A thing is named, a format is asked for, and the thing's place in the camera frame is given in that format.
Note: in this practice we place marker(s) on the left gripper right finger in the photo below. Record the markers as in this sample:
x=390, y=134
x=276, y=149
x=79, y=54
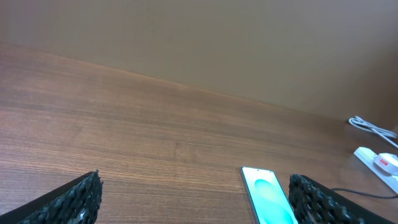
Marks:
x=314, y=203

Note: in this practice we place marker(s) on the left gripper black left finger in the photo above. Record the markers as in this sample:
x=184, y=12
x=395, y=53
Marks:
x=78, y=201

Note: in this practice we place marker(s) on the blue Galaxy smartphone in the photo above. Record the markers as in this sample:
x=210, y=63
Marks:
x=268, y=200

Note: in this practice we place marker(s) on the white power strip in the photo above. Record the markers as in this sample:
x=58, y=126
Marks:
x=384, y=165

